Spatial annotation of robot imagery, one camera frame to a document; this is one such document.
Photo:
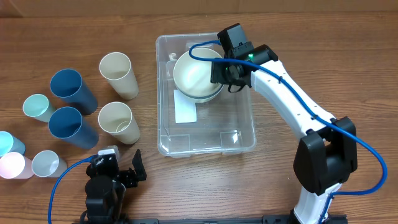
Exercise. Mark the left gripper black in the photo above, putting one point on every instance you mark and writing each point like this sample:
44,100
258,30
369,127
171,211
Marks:
128,174

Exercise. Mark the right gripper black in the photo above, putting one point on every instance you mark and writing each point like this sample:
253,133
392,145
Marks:
214,73

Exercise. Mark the dark blue bowl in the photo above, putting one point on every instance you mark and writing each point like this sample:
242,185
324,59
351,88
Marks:
200,93

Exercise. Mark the cream bowl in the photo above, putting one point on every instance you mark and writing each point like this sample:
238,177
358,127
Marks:
190,71

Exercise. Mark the light blue small cup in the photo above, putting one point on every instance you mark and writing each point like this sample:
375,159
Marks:
9,143

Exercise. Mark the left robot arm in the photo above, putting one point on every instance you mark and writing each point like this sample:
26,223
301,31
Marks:
107,186

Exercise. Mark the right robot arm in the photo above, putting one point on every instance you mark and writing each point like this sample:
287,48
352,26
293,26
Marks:
326,154

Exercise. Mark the clear plastic storage container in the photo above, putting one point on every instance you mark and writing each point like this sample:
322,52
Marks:
224,125

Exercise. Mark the cream tall cup lower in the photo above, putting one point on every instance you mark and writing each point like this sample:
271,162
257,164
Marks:
117,119

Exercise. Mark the cream tall cup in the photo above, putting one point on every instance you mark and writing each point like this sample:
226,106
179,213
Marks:
117,119
117,69

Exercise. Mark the white label sticker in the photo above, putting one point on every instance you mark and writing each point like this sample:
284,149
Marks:
185,109

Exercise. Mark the dark blue tall cup lower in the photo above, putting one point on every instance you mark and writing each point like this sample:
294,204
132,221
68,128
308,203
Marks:
69,125

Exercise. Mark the dark blue tall cup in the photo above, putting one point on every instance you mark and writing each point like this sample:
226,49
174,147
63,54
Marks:
68,85
69,125

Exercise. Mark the grey small cup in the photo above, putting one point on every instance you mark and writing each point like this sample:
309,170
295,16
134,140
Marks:
48,164

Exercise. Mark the cream tall cup upper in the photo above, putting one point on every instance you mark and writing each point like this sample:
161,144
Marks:
117,69

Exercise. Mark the dark blue tall cup upper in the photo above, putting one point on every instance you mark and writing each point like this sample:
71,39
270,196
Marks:
68,85

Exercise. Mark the mint green small cup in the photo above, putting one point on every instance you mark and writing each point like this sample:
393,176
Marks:
39,107

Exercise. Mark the pink small cup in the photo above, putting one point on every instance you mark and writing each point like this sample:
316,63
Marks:
16,166

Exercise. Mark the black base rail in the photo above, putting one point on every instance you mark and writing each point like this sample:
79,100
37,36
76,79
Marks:
266,219

